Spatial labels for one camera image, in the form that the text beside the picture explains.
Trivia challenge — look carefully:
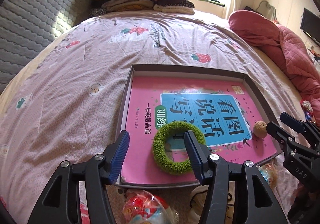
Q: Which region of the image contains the grey quilted headboard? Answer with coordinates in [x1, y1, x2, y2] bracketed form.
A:
[1, 0, 91, 91]

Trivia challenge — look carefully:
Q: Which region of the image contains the pink strawberry bed sheet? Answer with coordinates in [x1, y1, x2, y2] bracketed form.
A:
[1, 11, 304, 223]

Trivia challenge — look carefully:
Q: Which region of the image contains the walnut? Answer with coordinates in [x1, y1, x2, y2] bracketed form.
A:
[253, 121, 267, 138]

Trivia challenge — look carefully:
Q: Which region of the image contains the blue surprise egg toy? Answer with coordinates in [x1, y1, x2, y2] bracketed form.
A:
[258, 161, 278, 189]

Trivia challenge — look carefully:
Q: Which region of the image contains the red blue surprise egg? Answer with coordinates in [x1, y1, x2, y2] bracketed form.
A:
[122, 189, 180, 223]

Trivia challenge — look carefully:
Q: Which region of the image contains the pink quilted blanket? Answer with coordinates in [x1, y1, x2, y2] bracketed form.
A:
[228, 10, 319, 125]

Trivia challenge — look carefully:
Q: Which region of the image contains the green fuzzy ring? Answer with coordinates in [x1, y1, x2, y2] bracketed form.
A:
[152, 121, 207, 175]

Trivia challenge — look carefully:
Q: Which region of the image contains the black flat tv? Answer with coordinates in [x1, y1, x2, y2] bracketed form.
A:
[300, 8, 320, 46]

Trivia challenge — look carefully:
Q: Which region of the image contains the white drawstring cloth bag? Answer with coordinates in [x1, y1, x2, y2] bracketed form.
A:
[187, 182, 235, 223]

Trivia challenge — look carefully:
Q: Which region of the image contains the small toy figure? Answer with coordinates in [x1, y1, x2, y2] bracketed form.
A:
[300, 100, 316, 124]

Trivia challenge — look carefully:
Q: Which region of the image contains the pink chinese workbook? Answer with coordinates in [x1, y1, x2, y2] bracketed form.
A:
[120, 75, 278, 185]

